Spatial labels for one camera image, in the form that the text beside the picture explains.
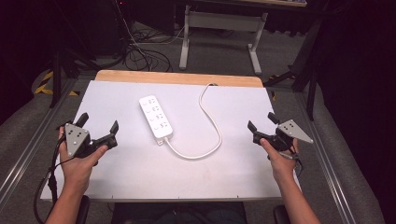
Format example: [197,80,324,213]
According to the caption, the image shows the white board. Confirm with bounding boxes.
[40,79,303,201]

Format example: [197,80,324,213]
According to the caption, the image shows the person's left hand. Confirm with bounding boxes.
[58,125,109,194]

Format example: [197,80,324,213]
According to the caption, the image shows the white power strip cable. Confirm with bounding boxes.
[163,82,223,161]

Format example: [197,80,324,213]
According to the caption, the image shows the black tripod stand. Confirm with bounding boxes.
[49,0,104,109]

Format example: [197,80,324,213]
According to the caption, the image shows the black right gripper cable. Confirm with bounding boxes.
[288,146,304,178]

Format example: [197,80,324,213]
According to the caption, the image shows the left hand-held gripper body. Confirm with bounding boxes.
[64,122,119,159]

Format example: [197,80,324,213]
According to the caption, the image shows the black cables on floor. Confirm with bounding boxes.
[111,0,188,73]

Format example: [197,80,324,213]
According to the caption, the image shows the white metal desk frame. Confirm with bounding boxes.
[178,4,269,76]

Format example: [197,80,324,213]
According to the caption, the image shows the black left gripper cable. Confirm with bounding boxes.
[33,133,76,224]

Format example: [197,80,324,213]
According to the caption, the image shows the black metal stand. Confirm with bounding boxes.
[263,18,325,121]

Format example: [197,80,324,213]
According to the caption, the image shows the white power strip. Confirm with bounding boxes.
[138,94,175,147]

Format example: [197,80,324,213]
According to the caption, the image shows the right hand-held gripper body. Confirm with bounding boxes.
[252,119,315,153]

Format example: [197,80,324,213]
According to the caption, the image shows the person's right hand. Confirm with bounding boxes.
[260,137,300,185]

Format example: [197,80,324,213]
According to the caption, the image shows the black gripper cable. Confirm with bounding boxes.
[33,133,76,224]
[288,146,304,178]

